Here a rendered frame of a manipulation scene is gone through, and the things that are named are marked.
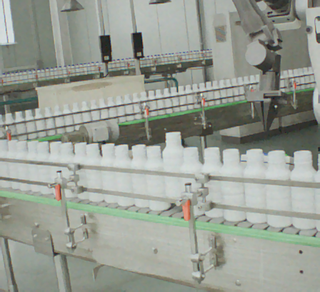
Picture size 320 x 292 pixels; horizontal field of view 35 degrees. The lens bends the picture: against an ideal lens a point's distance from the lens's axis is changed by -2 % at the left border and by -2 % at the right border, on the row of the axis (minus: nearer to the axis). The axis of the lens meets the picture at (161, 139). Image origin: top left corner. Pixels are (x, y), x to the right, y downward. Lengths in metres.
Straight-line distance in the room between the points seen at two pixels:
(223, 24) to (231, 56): 0.46
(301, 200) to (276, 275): 0.18
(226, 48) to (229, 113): 3.76
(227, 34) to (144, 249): 6.18
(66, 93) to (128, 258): 4.18
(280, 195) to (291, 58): 7.09
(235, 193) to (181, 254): 0.23
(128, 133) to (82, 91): 2.38
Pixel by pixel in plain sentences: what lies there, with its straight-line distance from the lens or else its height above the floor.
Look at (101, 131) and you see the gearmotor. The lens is 2.99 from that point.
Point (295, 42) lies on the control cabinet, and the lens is 8.26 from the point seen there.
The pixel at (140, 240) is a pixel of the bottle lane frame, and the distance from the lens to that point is 1.38.
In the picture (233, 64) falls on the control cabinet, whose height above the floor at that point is 1.14.
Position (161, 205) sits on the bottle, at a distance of 1.34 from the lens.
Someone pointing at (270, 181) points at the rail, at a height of 1.11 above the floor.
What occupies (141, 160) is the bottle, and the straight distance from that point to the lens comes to 1.36.
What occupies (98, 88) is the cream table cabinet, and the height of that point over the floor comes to 1.10.
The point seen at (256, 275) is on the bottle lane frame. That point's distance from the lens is 1.20.
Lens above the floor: 1.40
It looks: 9 degrees down
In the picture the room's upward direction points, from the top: 6 degrees counter-clockwise
